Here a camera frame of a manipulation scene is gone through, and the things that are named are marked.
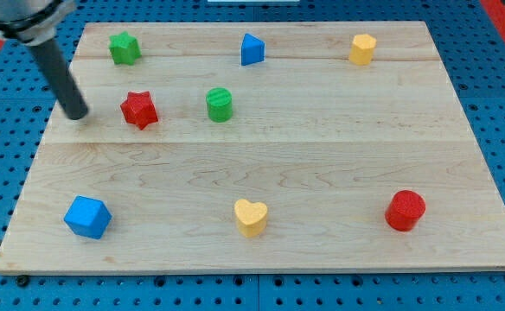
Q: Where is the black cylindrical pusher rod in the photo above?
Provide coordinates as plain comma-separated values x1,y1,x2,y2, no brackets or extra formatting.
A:
29,39,88,120

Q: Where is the green star block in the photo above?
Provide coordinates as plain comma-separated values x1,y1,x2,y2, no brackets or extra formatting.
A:
109,31,142,65

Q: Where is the red star block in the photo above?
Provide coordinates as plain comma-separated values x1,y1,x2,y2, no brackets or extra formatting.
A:
120,92,159,130

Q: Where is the blue cube block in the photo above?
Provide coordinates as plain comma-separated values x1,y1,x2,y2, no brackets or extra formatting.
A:
63,195,112,239

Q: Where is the green cylinder block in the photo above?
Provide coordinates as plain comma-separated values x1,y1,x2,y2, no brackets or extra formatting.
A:
206,87,233,123

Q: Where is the light wooden board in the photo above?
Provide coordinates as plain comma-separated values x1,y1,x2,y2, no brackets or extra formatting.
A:
0,21,505,276

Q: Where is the blue triangle block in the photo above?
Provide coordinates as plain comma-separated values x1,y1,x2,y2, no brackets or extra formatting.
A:
240,33,265,66

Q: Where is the yellow heart block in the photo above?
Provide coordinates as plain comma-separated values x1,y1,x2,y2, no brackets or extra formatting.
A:
233,199,268,238

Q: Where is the yellow hexagon block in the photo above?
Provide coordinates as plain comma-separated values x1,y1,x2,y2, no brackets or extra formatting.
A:
348,34,377,66

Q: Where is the red cylinder block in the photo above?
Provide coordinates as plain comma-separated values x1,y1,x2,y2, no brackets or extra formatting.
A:
385,190,426,232

